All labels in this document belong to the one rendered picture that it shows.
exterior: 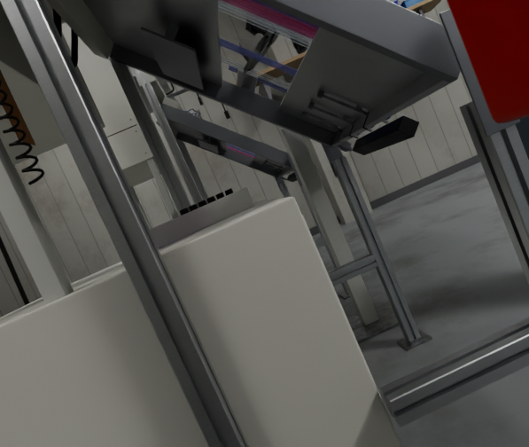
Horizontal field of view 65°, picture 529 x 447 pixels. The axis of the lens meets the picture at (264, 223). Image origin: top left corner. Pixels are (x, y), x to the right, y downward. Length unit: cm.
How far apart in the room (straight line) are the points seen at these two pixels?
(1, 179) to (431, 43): 61
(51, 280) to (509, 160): 63
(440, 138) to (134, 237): 446
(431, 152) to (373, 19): 418
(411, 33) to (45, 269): 59
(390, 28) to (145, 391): 60
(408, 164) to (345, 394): 414
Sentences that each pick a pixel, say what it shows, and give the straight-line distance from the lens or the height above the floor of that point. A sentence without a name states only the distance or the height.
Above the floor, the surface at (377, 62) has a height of 76.
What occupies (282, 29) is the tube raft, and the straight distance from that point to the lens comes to 82.
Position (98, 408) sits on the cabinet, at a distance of 65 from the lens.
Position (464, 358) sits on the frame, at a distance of 66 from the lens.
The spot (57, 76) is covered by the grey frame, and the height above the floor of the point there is 87.
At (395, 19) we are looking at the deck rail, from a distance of 66.
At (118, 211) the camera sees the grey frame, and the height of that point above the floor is 69.
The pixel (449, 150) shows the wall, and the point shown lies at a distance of 488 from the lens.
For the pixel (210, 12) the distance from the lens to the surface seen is 85.
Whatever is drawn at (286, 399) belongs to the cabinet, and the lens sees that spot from 63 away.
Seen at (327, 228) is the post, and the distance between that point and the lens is 158.
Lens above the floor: 64
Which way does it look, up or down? 4 degrees down
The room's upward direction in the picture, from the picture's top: 24 degrees counter-clockwise
